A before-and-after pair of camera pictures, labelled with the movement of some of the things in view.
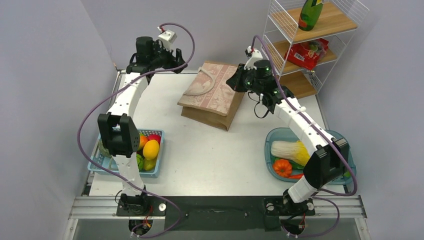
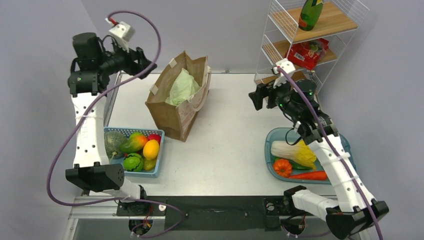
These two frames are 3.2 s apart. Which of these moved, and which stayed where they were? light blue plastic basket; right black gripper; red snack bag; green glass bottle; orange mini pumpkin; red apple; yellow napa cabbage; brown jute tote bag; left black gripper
Moved: right black gripper; left black gripper; brown jute tote bag
Stayed: green glass bottle; yellow napa cabbage; orange mini pumpkin; light blue plastic basket; red snack bag; red apple
